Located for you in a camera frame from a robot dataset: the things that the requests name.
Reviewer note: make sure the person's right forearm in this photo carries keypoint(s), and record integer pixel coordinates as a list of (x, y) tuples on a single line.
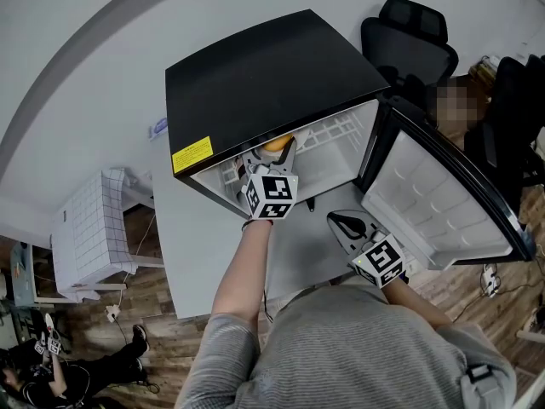
[(415, 307)]

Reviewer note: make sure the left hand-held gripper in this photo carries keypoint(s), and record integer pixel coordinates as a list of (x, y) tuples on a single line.
[(272, 196)]

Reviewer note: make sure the white power adapter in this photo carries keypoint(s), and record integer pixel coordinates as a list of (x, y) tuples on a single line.
[(113, 313)]

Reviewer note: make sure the black mesh office chair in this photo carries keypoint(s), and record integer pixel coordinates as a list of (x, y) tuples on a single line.
[(404, 45)]

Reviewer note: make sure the table with checked cloth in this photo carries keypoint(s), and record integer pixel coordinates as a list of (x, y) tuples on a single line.
[(95, 232)]

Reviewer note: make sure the black mini fridge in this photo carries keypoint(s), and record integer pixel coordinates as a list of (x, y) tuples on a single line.
[(272, 79)]

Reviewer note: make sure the white power strip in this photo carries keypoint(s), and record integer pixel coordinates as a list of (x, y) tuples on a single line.
[(490, 280)]

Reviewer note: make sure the blue and white label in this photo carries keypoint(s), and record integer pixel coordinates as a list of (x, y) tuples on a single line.
[(158, 128)]

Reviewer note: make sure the round orange food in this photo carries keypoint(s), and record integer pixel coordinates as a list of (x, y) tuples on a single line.
[(278, 144)]

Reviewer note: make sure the white plate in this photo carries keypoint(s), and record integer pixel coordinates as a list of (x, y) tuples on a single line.
[(302, 138)]

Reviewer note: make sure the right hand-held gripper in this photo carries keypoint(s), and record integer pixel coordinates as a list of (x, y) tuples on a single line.
[(379, 262)]

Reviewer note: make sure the grey striped sweater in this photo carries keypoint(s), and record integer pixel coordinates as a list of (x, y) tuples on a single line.
[(340, 347)]

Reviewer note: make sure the teal storage rack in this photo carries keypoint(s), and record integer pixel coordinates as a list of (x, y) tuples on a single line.
[(22, 273)]

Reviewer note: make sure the black wristband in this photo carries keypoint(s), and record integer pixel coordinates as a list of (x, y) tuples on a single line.
[(255, 223)]

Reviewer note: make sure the person's left forearm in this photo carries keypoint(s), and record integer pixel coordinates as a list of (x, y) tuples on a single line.
[(240, 271)]

